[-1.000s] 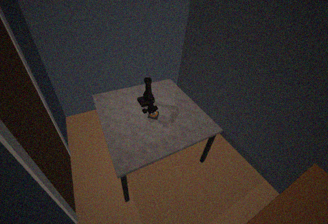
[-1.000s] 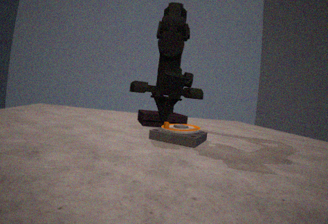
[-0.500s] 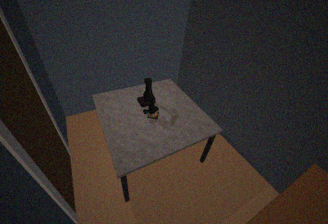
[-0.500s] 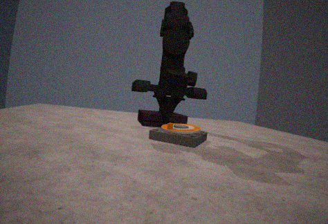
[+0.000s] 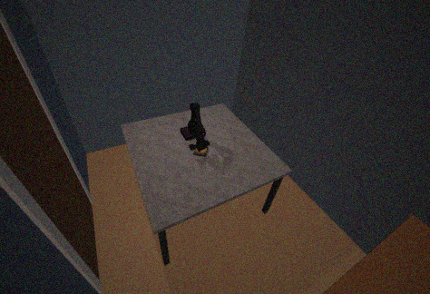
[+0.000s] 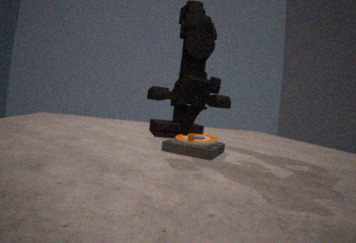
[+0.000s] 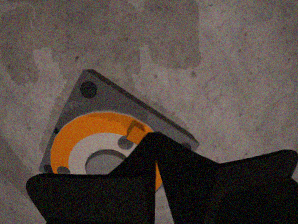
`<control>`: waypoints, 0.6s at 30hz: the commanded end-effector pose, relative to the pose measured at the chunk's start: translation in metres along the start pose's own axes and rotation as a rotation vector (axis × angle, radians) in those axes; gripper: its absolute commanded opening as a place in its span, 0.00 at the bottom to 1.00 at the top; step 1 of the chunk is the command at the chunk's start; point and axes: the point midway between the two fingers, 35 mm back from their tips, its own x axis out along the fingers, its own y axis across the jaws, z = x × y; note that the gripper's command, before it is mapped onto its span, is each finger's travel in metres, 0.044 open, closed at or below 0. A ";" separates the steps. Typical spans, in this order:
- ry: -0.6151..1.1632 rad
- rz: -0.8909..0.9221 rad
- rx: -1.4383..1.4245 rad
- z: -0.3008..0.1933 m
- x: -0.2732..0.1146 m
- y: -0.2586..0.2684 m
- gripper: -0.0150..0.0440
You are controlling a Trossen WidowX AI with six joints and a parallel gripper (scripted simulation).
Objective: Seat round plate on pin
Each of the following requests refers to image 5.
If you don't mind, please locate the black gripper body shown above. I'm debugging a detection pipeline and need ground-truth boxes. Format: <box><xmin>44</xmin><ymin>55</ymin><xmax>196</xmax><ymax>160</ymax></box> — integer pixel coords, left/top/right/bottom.
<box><xmin>189</xmin><ymin>139</ymin><xmax>210</xmax><ymax>151</ymax></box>

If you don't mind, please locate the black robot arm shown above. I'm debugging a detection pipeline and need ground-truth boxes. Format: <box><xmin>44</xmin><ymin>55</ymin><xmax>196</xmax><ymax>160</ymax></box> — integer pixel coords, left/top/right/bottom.
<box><xmin>188</xmin><ymin>103</ymin><xmax>207</xmax><ymax>150</ymax></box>

